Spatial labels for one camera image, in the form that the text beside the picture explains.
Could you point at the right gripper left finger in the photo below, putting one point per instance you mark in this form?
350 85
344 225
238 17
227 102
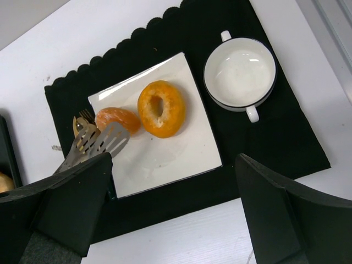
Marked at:
53 220

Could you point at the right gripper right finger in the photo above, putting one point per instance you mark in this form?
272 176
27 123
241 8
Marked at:
289 222

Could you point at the metal tongs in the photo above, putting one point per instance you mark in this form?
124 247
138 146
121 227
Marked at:
90 143

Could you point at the round sesame bun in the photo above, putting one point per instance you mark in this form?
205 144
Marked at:
124 117

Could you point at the glazed donut bread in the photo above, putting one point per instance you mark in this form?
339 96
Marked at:
161 108

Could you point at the small round bread bun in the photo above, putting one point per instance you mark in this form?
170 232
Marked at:
6 183

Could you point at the dark baking tray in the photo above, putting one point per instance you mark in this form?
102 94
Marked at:
9 164

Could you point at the black placemat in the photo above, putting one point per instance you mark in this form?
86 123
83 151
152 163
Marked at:
282 139

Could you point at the white square plate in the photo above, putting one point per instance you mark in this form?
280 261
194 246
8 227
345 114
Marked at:
148 162

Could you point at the white cup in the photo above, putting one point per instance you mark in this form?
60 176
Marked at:
240 74

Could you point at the gold spoon green handle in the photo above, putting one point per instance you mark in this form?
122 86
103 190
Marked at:
80 123

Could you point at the gold fork green handle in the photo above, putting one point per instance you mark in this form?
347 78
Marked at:
87 115

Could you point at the aluminium table edge rail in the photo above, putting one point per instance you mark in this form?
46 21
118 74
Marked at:
337 17

